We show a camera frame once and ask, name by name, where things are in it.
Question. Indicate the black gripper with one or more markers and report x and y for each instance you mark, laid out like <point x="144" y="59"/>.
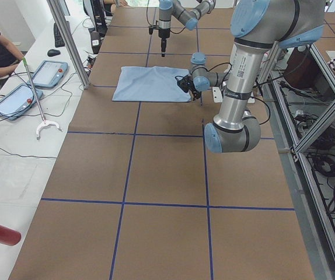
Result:
<point x="163" y="34"/>
<point x="190" y="86"/>

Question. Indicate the light blue t-shirt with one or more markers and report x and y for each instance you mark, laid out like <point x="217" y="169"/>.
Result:
<point x="150" y="84"/>

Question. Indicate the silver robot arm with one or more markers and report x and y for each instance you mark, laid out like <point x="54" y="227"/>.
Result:
<point x="255" y="26"/>
<point x="188" y="18"/>

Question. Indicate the black keyboard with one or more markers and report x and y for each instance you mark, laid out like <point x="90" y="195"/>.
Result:
<point x="58" y="39"/>

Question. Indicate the black computer mouse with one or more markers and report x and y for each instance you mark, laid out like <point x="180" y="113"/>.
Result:
<point x="53" y="52"/>

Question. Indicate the far blue teach pendant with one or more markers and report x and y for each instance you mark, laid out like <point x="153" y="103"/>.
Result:
<point x="49" y="73"/>

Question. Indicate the blue teach pendant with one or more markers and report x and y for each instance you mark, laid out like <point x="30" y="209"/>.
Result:
<point x="49" y="73"/>
<point x="17" y="102"/>

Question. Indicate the reacher grabber stick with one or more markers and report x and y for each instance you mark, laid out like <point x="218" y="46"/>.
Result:
<point x="45" y="123"/>

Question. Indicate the near blue teach pendant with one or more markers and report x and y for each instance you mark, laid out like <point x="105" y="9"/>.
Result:
<point x="17" y="102"/>

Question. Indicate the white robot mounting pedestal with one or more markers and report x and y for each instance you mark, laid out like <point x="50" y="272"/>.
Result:
<point x="218" y="95"/>

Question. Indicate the aluminium frame post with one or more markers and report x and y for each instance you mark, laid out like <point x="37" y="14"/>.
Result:
<point x="60" y="20"/>

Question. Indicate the aluminium truss frame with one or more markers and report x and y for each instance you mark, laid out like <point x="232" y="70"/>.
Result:
<point x="303" y="89"/>

